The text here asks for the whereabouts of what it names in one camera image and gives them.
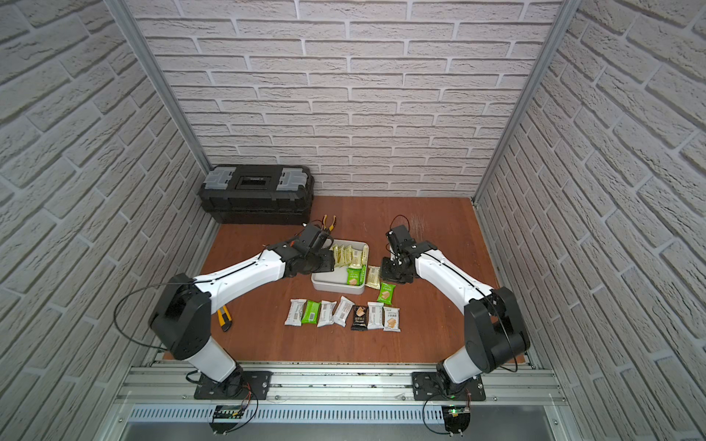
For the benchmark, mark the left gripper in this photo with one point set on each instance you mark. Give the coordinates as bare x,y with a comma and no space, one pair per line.
323,261

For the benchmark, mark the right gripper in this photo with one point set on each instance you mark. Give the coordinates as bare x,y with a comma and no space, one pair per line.
387,276

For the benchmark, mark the pale yellow cookie packet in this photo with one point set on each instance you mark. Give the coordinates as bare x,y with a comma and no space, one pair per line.
373,278
347,256

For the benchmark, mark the green cookie packet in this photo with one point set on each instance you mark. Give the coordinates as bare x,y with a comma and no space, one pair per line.
354,276
386,293
363,275
311,313

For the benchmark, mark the grey storage box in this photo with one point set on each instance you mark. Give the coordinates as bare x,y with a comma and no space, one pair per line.
336,281

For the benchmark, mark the black cookie packet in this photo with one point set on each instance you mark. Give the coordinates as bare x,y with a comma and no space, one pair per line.
360,319

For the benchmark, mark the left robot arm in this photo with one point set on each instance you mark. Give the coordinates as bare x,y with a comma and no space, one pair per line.
181,318

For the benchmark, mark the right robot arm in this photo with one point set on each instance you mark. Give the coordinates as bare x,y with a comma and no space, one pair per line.
495,332

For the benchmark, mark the black toolbox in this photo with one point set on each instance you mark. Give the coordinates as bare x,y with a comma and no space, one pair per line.
258,194

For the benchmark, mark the right controller board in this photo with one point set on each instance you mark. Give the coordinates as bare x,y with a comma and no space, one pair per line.
456,419

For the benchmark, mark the controller board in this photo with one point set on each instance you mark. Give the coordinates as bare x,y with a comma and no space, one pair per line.
228,418
456,419

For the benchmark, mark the left controller board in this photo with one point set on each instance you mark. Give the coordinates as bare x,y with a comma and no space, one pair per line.
228,418

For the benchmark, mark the yellow handled small pliers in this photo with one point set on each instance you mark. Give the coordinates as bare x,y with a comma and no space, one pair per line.
329,225

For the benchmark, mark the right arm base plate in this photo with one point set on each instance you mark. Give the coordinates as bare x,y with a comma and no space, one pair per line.
438,386

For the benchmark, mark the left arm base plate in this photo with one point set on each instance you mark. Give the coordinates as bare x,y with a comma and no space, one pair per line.
236,387

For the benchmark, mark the left aluminium frame post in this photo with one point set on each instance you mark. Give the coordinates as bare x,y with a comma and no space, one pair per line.
132,33

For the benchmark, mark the aluminium frame post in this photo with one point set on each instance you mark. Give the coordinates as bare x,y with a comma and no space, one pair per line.
565,15
132,33

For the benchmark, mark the aluminium front rail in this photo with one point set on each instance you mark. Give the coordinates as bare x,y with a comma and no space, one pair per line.
345,383

